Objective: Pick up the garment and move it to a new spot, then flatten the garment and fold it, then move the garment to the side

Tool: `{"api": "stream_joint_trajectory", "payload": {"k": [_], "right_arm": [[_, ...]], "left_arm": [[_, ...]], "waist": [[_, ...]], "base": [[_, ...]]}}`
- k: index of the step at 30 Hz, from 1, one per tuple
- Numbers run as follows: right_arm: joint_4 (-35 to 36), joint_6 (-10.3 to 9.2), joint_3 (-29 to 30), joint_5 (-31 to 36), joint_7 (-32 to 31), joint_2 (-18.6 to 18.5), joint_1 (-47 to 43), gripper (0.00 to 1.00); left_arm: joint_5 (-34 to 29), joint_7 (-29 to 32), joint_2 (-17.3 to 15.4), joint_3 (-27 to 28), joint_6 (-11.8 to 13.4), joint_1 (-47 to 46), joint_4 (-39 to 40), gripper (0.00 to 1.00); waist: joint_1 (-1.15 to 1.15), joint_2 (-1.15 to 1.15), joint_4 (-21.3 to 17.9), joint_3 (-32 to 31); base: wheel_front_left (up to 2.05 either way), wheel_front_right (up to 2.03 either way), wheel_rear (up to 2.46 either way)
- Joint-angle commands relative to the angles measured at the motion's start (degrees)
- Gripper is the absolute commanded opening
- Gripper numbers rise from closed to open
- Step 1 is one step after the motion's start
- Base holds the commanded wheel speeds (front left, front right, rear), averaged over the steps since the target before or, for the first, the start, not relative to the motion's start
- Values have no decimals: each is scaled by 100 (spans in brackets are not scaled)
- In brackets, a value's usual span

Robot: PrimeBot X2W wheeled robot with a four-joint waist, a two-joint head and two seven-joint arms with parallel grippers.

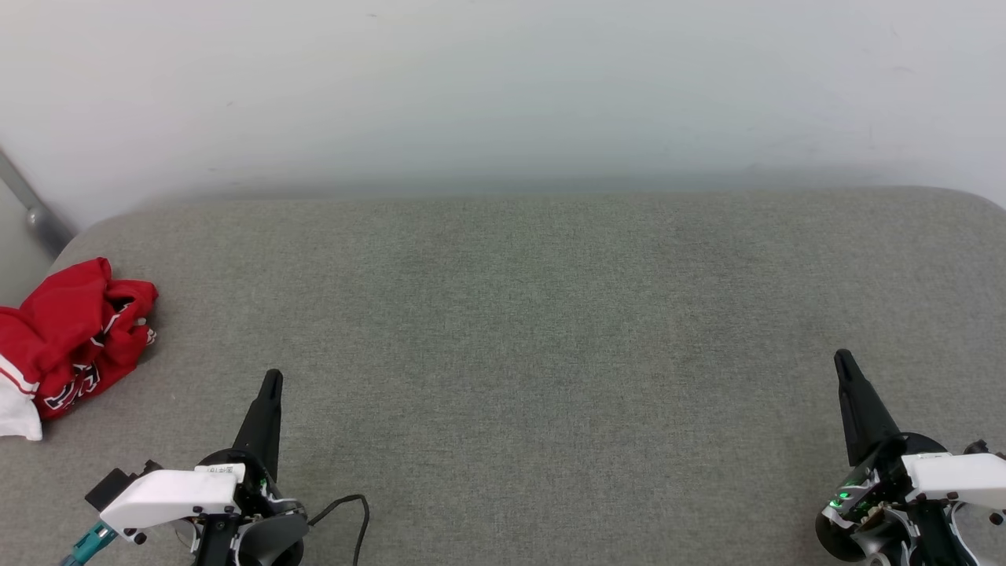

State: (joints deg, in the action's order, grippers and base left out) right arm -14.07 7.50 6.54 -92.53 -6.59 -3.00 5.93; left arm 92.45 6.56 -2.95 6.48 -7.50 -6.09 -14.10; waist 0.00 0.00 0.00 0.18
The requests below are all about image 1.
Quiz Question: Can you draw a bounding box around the grey metal pole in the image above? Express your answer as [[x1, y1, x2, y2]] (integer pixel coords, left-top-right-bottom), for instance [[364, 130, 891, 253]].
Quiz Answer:
[[0, 149, 77, 256]]

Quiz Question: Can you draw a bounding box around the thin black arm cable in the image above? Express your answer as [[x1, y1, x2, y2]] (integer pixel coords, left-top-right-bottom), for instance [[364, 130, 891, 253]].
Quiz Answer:
[[307, 494, 370, 566]]

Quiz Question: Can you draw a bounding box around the teal left camera connector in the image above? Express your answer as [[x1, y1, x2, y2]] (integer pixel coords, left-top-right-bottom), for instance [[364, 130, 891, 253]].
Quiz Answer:
[[61, 523, 119, 566]]

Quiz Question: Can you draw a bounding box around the grey fabric sofa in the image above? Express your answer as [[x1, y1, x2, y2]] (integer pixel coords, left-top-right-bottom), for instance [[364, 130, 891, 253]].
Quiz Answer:
[[0, 186, 1006, 566]]

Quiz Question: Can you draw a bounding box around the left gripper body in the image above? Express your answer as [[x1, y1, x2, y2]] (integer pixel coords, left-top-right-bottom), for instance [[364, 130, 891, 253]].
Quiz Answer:
[[193, 448, 309, 566]]

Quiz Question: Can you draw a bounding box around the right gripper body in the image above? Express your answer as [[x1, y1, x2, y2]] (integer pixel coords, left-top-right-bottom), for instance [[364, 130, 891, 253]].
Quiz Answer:
[[815, 432, 953, 564]]

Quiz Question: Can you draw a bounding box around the red and white shirt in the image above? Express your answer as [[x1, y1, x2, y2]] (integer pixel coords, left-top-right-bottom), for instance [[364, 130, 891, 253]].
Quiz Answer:
[[0, 257, 160, 441]]

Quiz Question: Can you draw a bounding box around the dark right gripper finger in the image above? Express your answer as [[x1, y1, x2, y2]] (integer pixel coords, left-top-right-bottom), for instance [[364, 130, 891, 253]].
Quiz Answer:
[[834, 349, 905, 469]]

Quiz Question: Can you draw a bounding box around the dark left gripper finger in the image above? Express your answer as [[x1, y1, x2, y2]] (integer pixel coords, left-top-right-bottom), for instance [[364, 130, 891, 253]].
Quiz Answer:
[[233, 369, 285, 482]]

